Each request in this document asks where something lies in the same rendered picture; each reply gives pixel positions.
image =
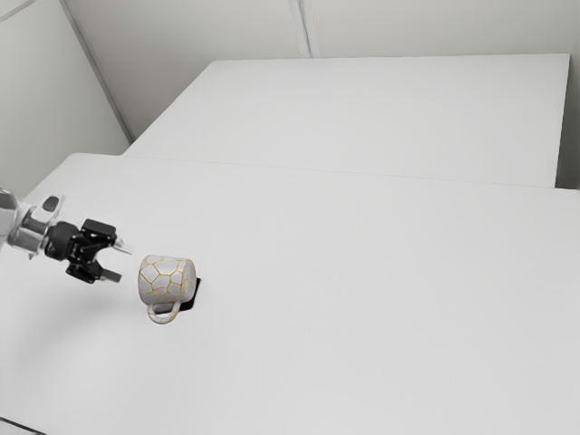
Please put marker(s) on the white mug with gold cracks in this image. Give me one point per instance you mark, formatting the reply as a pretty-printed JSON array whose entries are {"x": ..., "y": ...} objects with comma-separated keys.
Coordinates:
[{"x": 165, "y": 285}]

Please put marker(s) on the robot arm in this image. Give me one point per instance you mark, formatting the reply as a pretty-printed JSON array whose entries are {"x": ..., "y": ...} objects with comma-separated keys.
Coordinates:
[{"x": 25, "y": 226}]

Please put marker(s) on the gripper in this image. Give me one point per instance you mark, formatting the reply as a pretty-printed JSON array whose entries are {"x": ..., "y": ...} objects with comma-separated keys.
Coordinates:
[{"x": 68, "y": 247}]

